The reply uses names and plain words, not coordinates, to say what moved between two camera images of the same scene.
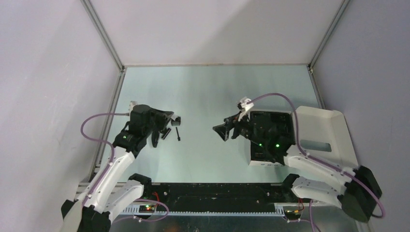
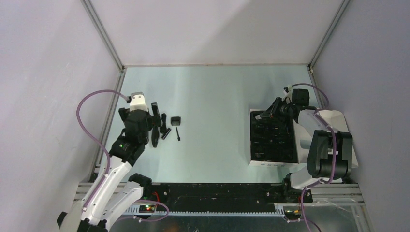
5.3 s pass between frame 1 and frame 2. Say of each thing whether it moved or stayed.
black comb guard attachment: stayed
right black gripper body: moved
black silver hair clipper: stayed
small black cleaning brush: stayed
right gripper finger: moved
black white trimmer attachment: stayed
